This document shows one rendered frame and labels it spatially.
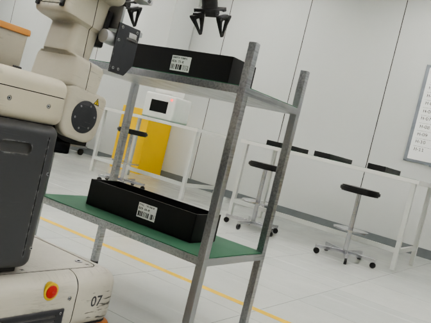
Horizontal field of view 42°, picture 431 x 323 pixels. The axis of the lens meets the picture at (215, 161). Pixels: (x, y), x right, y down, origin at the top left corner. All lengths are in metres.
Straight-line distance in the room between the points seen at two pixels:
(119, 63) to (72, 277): 0.69
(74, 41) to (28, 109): 0.41
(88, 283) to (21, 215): 0.33
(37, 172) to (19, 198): 0.08
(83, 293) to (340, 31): 5.95
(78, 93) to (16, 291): 0.62
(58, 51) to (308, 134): 5.52
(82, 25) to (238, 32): 6.18
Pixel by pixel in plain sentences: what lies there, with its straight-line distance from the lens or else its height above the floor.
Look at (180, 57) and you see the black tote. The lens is 2.24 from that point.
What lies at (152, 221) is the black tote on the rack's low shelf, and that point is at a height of 0.38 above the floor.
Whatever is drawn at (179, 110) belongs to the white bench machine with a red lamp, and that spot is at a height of 0.96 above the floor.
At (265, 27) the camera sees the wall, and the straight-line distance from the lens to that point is 7.75.
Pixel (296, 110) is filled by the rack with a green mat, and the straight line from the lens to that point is 2.26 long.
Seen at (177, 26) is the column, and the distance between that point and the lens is 8.06.
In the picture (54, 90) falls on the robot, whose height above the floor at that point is 0.78.
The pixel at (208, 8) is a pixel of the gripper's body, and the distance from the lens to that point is 2.04.
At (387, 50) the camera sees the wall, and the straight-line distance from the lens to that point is 7.01.
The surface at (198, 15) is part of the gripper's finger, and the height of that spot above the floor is 1.17.
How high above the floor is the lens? 0.76
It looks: 2 degrees down
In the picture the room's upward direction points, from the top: 14 degrees clockwise
